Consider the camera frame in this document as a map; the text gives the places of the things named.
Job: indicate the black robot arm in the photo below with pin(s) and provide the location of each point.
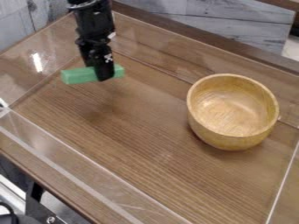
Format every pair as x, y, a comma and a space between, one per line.
96, 28

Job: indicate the black table leg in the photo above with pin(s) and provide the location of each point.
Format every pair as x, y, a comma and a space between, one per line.
35, 191

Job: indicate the brown wooden bowl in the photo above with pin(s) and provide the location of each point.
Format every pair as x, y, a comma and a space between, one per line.
233, 111

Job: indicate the green rectangular block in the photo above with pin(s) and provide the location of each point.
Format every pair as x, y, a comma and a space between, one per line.
86, 74

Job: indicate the black metal base bracket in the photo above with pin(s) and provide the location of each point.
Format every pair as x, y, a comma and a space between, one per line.
38, 211

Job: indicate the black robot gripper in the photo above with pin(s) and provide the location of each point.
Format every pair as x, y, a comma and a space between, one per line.
96, 28

